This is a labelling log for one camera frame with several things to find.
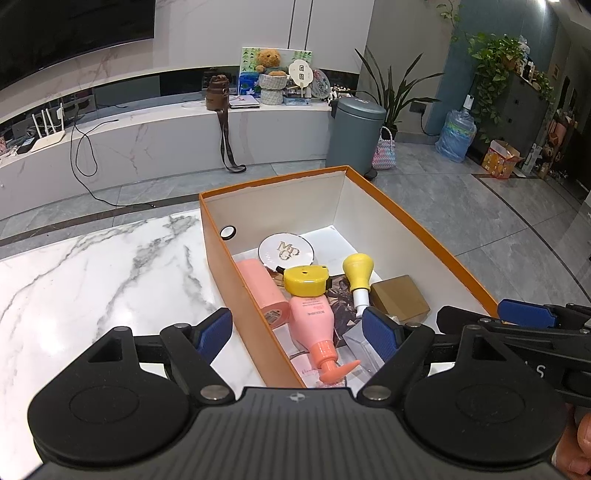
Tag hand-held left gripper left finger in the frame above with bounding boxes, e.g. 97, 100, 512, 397
69, 307, 234, 403

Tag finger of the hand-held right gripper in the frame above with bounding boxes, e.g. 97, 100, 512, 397
436, 305, 591, 344
499, 299, 591, 329

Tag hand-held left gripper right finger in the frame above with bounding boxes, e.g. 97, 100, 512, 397
356, 307, 522, 402

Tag clear plastic box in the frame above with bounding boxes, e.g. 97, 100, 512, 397
342, 318, 386, 370

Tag small brown cardboard box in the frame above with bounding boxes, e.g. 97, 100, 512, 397
369, 274, 431, 324

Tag dark printed card box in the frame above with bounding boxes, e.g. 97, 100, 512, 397
325, 274, 365, 337

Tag large pink bottle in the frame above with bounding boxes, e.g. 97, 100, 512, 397
236, 258, 291, 329

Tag yellow rubber bulb blower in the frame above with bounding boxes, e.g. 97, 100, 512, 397
342, 253, 376, 318

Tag pink pump bottle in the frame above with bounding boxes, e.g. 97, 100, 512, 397
288, 295, 361, 386

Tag orange cardboard box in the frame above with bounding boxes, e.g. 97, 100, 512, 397
198, 166, 500, 388

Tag white round compact case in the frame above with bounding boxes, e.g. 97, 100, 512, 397
257, 234, 317, 269

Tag person's right hand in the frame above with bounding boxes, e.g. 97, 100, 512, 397
554, 411, 591, 478

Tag orange printed carton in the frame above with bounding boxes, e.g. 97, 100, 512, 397
481, 140, 525, 179

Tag pastel woven basket bag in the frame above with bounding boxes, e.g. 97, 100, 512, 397
372, 127, 397, 171

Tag blue water jug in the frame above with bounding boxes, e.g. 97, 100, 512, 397
435, 95, 477, 163

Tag white marble media console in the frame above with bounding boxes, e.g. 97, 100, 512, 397
0, 67, 342, 220

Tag grey trash can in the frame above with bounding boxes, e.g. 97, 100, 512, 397
325, 97, 387, 181

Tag grey drawer cabinet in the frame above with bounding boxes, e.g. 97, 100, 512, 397
471, 69, 555, 162

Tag long-leaved potted plant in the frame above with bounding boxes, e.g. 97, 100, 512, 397
355, 46, 444, 139

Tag white router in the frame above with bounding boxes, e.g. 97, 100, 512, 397
28, 104, 68, 154

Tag green and blue painting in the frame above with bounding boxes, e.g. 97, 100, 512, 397
238, 46, 314, 95

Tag green ivy plant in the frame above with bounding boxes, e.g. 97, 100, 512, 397
436, 0, 555, 139

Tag patterned decorative plate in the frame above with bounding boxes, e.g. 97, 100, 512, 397
311, 68, 332, 99

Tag white round hand fan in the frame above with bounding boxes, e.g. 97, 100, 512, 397
288, 60, 315, 100

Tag brown teddy bear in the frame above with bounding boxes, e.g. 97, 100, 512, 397
255, 48, 288, 77

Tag black television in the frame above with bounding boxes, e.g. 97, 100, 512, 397
0, 0, 156, 90

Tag black cable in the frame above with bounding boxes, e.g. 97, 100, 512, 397
70, 117, 155, 206

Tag brown camera bag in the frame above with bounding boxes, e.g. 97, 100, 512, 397
204, 74, 247, 174

